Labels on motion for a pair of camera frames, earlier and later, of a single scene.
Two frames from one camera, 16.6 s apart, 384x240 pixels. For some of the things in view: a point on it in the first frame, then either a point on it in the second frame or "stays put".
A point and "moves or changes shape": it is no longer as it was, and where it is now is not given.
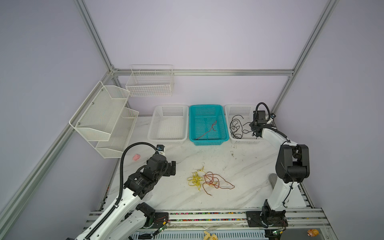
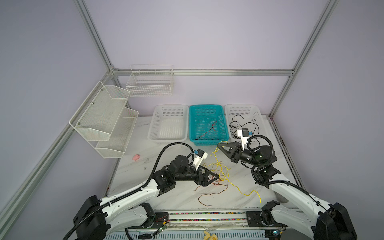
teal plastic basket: x=207 y=125 stays put
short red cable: x=214 y=124 stays put
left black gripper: x=167 y=171 to x=204 y=181
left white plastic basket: x=169 y=124 stays put
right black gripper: x=251 y=125 to x=235 y=153
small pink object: x=136 y=157 stays put
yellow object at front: x=208 y=236 stays put
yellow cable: x=197 y=177 moves or changes shape
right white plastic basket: x=239 y=117 stays put
